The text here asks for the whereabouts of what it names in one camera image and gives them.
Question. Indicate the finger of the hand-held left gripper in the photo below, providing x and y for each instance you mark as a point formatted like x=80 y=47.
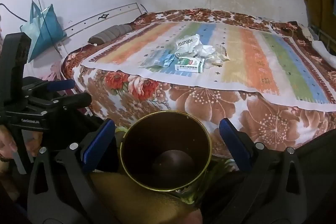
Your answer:
x=60 y=84
x=76 y=101

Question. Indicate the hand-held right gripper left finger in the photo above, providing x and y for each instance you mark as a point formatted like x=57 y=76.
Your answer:
x=98 y=145

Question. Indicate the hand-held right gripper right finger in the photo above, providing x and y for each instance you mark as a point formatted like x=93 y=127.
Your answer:
x=233 y=145

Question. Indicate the dark bin with gold rim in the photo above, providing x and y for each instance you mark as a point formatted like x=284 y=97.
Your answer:
x=157 y=140

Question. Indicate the clear plastic bag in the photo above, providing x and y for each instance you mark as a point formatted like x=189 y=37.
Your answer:
x=149 y=61

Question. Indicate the clear plastic wrapper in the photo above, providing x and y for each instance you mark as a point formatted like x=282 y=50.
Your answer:
x=220 y=57

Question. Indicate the green and white carton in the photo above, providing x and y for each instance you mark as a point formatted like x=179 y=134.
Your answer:
x=189 y=64

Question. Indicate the white tissue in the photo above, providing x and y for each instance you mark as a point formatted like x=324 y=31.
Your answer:
x=206 y=50

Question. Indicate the blue packet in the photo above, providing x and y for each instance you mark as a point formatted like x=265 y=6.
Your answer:
x=166 y=60

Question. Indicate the white printed bag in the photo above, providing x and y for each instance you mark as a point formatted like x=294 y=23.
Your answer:
x=187 y=44

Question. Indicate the person's left hand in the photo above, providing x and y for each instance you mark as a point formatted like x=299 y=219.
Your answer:
x=6 y=142

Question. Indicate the pink patterned bedsheet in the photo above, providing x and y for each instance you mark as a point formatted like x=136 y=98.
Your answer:
x=50 y=71

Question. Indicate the teal fabric bag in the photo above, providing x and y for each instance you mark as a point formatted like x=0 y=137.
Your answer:
x=44 y=29

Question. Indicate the brown floral blanket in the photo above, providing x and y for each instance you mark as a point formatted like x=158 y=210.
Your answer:
x=210 y=106

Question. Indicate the white headboard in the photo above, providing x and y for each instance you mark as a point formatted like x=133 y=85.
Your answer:
x=86 y=27

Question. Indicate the grey ribbed pillow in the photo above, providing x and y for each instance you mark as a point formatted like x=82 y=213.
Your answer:
x=110 y=33

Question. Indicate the striped pastel mat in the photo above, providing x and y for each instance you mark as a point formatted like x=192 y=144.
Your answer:
x=249 y=56

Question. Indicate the white cloth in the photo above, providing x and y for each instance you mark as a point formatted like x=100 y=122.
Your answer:
x=324 y=54

